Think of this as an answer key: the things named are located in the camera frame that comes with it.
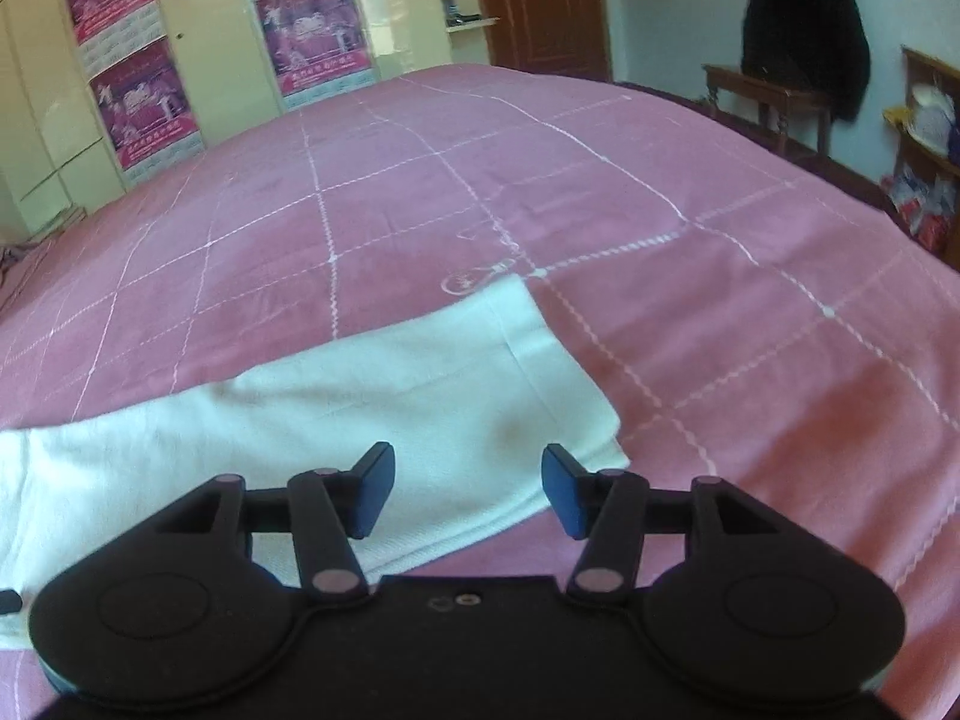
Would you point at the wooden shelf with items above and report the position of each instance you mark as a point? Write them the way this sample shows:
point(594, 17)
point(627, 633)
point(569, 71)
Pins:
point(923, 187)

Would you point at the purple poster lower left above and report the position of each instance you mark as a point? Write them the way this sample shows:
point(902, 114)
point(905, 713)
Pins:
point(146, 113)

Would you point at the purple poster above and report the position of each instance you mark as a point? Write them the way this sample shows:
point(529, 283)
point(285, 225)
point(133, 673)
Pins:
point(109, 31)
point(146, 113)
point(317, 48)

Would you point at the cream glossy wardrobe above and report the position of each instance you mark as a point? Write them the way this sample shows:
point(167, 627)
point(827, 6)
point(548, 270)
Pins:
point(56, 150)

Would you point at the pink checked bed sheet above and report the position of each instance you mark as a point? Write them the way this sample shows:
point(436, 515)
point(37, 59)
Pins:
point(745, 318)

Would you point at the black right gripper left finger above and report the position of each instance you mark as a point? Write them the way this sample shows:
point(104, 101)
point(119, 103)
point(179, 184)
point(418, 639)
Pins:
point(205, 538)

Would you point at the brown wooden door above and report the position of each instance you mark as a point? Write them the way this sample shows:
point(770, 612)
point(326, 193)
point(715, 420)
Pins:
point(550, 37)

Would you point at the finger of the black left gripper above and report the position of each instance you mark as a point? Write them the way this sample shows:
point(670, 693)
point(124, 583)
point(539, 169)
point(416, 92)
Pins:
point(10, 602)

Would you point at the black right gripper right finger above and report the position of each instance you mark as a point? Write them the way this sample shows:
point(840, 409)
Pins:
point(612, 512)

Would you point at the dark wooden side table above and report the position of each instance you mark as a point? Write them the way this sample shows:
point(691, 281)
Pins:
point(776, 105)

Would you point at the white pants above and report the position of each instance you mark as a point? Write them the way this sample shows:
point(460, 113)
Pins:
point(468, 396)

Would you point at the purple poster upper left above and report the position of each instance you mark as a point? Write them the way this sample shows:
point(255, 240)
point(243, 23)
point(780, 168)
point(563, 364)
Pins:
point(109, 31)

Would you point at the purple poster right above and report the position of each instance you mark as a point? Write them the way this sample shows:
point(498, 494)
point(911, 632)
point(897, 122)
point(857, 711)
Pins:
point(317, 48)

